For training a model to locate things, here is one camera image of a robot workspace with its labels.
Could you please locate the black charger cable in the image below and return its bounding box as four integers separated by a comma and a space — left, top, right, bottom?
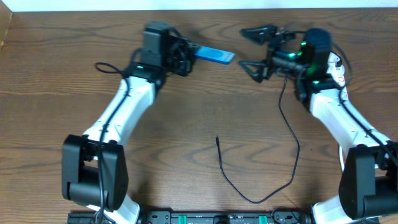
215, 74, 301, 205

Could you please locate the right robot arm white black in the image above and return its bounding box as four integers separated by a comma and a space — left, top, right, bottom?
239, 25, 397, 223

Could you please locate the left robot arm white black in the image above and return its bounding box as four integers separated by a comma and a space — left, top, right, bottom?
62, 21, 200, 223

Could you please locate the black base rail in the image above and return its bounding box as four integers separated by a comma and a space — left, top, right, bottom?
67, 210, 312, 224

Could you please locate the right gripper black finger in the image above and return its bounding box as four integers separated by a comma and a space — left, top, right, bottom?
239, 25, 277, 45
238, 60, 268, 83

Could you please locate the blue Galaxy smartphone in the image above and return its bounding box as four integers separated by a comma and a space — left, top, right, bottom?
195, 46, 236, 65

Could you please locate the white power strip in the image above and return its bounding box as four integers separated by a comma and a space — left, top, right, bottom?
327, 52, 345, 86

